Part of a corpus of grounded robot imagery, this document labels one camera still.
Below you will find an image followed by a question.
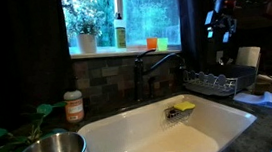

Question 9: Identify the green cup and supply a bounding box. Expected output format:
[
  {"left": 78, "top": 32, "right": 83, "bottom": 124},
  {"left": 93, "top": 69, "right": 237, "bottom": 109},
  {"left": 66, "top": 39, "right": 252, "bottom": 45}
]
[{"left": 157, "top": 37, "right": 168, "bottom": 51}]

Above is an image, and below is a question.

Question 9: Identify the wire sponge caddy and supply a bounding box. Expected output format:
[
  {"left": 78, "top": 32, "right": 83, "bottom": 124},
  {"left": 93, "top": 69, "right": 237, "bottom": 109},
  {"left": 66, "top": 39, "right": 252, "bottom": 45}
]
[{"left": 162, "top": 107, "right": 193, "bottom": 128}]

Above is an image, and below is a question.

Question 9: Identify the orange cup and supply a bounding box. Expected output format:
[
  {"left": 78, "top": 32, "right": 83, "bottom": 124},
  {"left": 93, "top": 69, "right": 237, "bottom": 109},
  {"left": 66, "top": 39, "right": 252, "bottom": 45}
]
[{"left": 147, "top": 37, "right": 157, "bottom": 50}]

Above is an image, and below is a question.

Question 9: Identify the yellow sponge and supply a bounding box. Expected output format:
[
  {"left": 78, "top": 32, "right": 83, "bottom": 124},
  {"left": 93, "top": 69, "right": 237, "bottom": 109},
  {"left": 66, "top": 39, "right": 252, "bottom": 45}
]
[{"left": 174, "top": 101, "right": 195, "bottom": 111}]

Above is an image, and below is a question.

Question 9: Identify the dark curtain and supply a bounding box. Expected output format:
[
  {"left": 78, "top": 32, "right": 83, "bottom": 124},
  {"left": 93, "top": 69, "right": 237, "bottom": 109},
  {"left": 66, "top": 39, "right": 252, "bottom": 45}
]
[{"left": 0, "top": 0, "right": 73, "bottom": 128}]

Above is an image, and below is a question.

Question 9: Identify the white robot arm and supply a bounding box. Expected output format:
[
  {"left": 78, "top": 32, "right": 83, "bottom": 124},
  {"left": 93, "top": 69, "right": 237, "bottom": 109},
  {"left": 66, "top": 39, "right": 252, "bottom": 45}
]
[{"left": 204, "top": 0, "right": 266, "bottom": 43}]

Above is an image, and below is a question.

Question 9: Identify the green label soap bottle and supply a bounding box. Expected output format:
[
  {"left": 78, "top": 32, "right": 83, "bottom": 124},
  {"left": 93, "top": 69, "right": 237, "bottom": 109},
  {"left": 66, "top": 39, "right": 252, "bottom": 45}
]
[{"left": 114, "top": 12, "right": 126, "bottom": 48}]

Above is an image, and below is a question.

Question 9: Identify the blue striped cloth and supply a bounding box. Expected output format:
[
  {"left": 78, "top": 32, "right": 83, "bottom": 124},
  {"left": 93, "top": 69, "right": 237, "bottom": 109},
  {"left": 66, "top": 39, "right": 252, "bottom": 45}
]
[{"left": 233, "top": 91, "right": 272, "bottom": 108}]

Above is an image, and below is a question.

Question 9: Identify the white flower pot plant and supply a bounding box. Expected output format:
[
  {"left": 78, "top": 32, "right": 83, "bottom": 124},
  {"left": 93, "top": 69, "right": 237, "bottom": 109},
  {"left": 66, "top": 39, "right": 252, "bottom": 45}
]
[{"left": 74, "top": 18, "right": 99, "bottom": 54}]

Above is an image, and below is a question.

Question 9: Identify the paper towel roll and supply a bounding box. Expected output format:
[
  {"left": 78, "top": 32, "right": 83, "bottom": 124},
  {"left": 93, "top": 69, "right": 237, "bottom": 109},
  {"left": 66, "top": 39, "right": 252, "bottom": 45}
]
[{"left": 236, "top": 46, "right": 260, "bottom": 67}]

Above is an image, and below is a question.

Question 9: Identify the dark bronze faucet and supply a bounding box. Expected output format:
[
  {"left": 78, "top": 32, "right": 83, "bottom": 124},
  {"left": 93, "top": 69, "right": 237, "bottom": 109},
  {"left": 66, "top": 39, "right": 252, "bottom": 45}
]
[{"left": 133, "top": 48, "right": 186, "bottom": 101}]

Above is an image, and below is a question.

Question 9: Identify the white ceramic sink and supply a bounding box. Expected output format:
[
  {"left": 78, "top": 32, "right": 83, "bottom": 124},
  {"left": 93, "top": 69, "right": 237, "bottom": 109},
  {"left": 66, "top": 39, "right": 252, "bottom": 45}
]
[{"left": 78, "top": 94, "right": 257, "bottom": 152}]

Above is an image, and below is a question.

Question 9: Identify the stainless steel dish rack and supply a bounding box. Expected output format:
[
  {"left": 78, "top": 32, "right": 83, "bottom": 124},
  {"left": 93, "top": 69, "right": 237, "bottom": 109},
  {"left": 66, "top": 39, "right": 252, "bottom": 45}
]
[{"left": 183, "top": 64, "right": 256, "bottom": 97}]

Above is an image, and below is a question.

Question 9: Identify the orange label bottle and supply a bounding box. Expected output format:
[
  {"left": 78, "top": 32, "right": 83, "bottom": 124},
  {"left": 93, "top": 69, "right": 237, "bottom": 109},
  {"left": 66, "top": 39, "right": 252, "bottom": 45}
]
[{"left": 64, "top": 90, "right": 85, "bottom": 123}]

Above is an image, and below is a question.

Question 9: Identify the green leafy plant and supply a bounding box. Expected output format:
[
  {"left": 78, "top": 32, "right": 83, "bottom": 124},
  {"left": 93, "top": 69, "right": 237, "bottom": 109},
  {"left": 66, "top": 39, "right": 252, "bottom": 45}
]
[{"left": 0, "top": 101, "right": 66, "bottom": 152}]

